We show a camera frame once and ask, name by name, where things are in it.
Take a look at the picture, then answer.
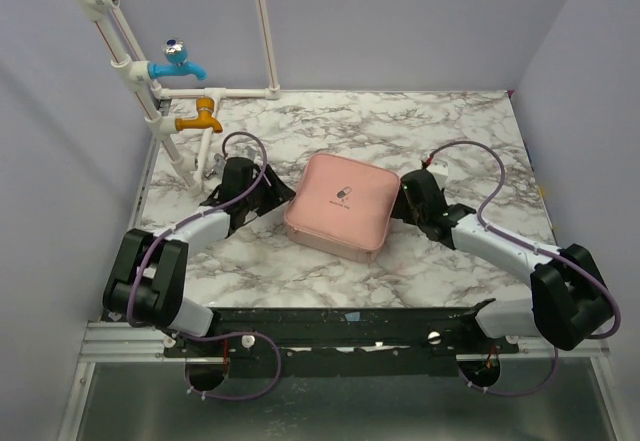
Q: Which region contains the pink medicine kit case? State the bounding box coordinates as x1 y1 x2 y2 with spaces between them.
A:
284 153 400 264

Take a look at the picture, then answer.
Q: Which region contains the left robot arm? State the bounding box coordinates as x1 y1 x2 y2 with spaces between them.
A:
102 157 295 356

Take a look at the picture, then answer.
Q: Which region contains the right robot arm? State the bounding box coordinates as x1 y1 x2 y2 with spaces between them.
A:
392 169 617 353

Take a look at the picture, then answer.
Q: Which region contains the chrome faucet valve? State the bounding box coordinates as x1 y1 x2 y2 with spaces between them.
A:
203 153 226 180

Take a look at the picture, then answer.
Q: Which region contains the orange faucet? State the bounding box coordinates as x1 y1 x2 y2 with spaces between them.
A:
175 97 223 133

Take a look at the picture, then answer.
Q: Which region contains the blue faucet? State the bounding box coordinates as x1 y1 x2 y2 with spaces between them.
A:
148 38 207 81

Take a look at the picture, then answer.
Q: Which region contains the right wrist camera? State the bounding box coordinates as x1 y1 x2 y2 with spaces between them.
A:
426 161 449 191

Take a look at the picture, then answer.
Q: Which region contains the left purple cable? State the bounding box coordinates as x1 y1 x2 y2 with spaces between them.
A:
124 131 283 404

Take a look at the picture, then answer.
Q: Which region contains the purple cable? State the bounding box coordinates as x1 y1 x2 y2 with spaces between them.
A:
422 139 622 396
124 131 283 404

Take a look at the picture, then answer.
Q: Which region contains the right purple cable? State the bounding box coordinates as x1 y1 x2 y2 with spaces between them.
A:
422 139 622 396

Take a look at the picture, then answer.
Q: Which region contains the white pvc pipe frame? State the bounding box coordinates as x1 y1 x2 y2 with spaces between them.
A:
76 0 281 196

